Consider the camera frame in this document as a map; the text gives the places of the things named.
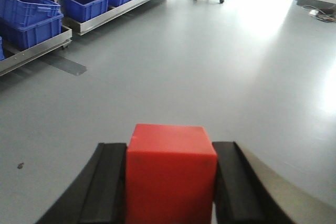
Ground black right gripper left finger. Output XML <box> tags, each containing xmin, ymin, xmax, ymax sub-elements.
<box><xmin>37</xmin><ymin>143</ymin><xmax>127</xmax><ymax>223</ymax></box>

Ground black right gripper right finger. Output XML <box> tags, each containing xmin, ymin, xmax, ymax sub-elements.
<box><xmin>213</xmin><ymin>142</ymin><xmax>335</xmax><ymax>223</ymax></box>

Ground red cube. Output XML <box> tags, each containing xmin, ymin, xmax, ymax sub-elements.
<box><xmin>125</xmin><ymin>123</ymin><xmax>217</xmax><ymax>223</ymax></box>

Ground steel flat cart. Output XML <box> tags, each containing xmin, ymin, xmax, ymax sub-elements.
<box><xmin>0</xmin><ymin>0</ymin><xmax>176</xmax><ymax>77</ymax></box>

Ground blue stacked crate lower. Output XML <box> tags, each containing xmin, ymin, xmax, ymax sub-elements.
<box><xmin>1</xmin><ymin>13</ymin><xmax>63</xmax><ymax>50</ymax></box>

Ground blue stacked crate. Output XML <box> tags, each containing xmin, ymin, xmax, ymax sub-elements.
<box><xmin>1</xmin><ymin>0</ymin><xmax>60</xmax><ymax>27</ymax></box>
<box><xmin>1</xmin><ymin>13</ymin><xmax>63</xmax><ymax>50</ymax></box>

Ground blue stacked crate upper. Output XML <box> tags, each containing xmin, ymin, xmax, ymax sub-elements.
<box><xmin>1</xmin><ymin>0</ymin><xmax>60</xmax><ymax>27</ymax></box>

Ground cables on floor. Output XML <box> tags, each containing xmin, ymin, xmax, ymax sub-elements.
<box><xmin>301</xmin><ymin>5</ymin><xmax>336</xmax><ymax>23</ymax></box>

